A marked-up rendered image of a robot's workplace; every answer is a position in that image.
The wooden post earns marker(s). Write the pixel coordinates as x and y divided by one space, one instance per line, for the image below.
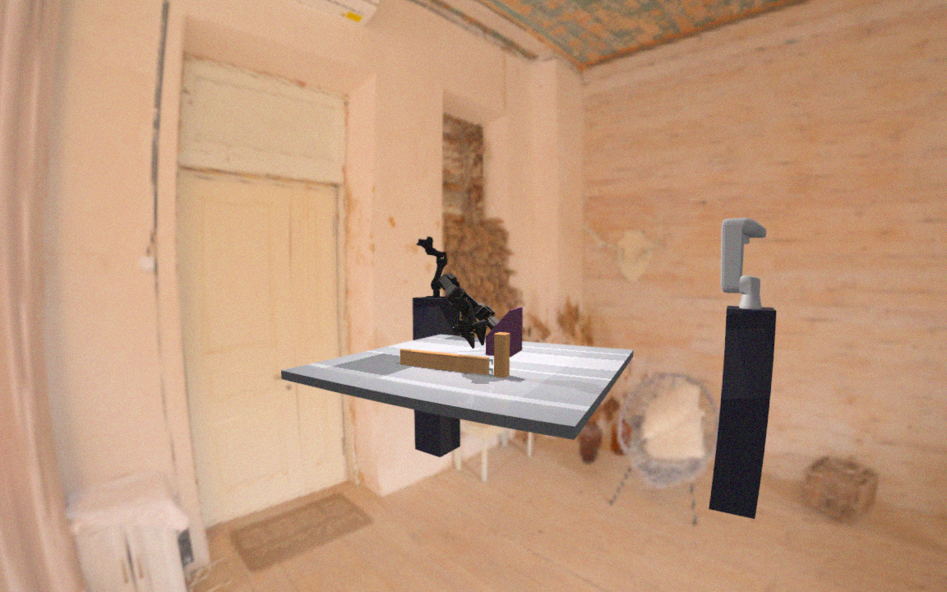
501 354

